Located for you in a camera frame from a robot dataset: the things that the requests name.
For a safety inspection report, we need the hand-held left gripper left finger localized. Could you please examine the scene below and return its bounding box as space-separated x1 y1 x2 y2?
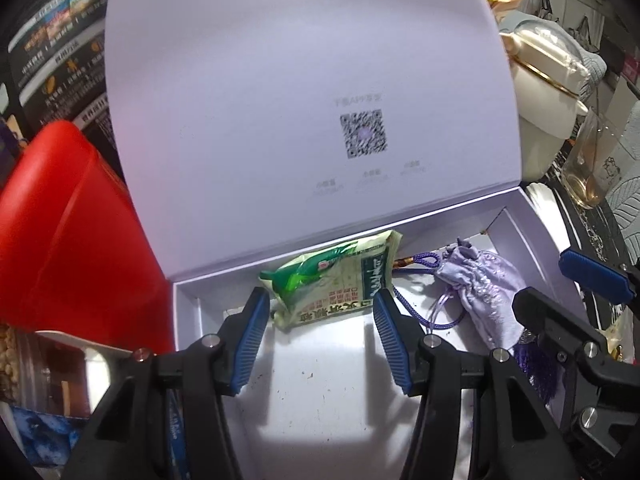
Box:
60 287 271 480

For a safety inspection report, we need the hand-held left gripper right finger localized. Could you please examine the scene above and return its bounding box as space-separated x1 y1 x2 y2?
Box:
372 289 586 480

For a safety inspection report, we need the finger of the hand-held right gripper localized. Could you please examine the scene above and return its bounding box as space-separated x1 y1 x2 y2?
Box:
511 286 640 456
558 249 640 307

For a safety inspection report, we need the clear cookie packet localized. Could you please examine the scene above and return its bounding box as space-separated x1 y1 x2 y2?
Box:
602 305 640 363

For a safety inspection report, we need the green snack packet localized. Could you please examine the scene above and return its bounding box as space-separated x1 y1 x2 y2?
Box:
258 230 405 331

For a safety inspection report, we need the lavender gift box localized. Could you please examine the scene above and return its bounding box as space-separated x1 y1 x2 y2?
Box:
104 0 591 480

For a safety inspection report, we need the large grey leaf chair cover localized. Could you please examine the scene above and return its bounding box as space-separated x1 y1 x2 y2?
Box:
607 175 640 256

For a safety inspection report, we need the glass cup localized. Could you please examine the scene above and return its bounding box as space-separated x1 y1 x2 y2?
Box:
560 109 627 211

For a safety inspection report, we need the white ceramic pot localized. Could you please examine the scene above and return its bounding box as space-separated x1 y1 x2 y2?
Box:
500 20 592 181

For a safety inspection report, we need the small grey leaf chair cover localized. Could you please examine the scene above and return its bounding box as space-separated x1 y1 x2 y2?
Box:
581 51 609 92

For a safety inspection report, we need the red plastic container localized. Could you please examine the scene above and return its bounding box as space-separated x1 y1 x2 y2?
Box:
0 120 176 356

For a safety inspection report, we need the blue printed packet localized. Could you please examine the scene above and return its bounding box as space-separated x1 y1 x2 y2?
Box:
10 395 187 480

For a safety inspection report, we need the black printed carton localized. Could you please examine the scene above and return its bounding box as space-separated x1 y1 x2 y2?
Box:
7 0 126 181

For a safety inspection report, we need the lavender drawstring pouch with tassel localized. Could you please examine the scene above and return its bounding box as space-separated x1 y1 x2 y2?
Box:
392 252 558 406

